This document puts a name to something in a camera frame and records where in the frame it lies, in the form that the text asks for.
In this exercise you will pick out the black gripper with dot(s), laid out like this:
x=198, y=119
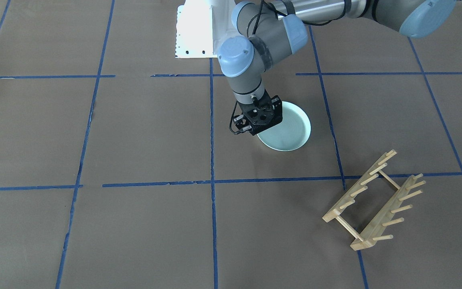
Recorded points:
x=277, y=112

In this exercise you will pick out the wooden dish rack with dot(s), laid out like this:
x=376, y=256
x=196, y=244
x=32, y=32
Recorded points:
x=373, y=203

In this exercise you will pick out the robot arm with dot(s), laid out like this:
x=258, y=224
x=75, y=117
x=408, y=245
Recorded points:
x=270, y=32

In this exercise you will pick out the light green plate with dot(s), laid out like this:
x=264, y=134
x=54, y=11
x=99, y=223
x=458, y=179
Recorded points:
x=291, y=133

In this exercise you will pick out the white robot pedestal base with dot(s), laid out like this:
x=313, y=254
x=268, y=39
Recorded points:
x=202, y=26

